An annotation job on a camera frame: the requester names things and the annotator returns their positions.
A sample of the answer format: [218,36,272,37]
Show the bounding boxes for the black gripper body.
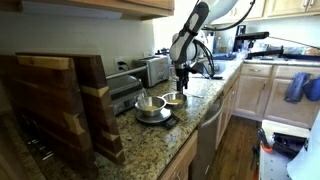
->
[175,64,191,84]

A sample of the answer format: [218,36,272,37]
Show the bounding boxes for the silver metal spoon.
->
[182,90,205,99]

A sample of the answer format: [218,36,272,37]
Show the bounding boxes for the silver bowl with yellow powder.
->
[161,91,189,111]

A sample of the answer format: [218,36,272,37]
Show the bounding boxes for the silver bowl on scale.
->
[134,95,168,118]

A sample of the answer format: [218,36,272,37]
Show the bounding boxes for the black kitchen scale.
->
[134,106,181,131]

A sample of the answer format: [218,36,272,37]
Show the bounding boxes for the stainless steel toaster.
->
[132,54,172,89]

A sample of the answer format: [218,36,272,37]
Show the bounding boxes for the stainless steel sink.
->
[191,59,232,80]

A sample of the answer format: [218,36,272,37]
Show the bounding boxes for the white bottle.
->
[203,31,215,58]

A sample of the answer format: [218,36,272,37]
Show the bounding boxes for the dark blue tray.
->
[213,52,238,62]

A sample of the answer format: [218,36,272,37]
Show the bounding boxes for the light wood sink cabinet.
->
[215,71,242,150]

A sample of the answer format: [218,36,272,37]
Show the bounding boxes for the stainless steel dishwasher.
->
[189,95,225,180]

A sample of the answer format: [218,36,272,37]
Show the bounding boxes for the stainless steel contact grill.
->
[105,65,149,117]

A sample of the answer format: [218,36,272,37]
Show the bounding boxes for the clear bottle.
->
[226,35,235,54]

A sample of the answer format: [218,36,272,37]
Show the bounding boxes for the black power plug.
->
[117,60,130,72]

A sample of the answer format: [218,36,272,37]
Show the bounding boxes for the light wood base cabinets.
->
[232,62,320,130]

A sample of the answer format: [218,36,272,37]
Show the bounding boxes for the black tall appliance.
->
[234,24,248,53]

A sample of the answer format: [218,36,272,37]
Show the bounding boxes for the wooden drawer base cabinet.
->
[157,129,200,180]

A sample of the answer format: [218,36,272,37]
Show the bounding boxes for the wooden upper cabinet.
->
[0,0,176,22]

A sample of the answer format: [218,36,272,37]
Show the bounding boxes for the striped dark wooden cutting board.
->
[14,51,126,166]

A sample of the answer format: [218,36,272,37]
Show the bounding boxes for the black orange bar clamp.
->
[254,127,275,155]

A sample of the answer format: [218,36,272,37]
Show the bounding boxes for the grey blue hanging towel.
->
[283,71,312,105]

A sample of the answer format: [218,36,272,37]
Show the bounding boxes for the white perforated robot table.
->
[257,119,313,180]

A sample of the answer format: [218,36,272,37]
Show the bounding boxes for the light wood upper cabinets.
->
[213,0,320,26]

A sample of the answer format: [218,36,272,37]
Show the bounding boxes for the under-cabinet light strip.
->
[19,0,124,20]

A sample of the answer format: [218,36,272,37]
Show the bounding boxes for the large dark wooden cutting board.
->
[0,54,100,180]

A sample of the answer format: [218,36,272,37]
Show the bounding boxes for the black handled knife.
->
[199,75,224,81]

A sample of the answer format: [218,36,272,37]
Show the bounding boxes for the black stereo camera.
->
[233,31,271,43]

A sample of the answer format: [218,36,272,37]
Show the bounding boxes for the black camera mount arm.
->
[245,39,320,63]

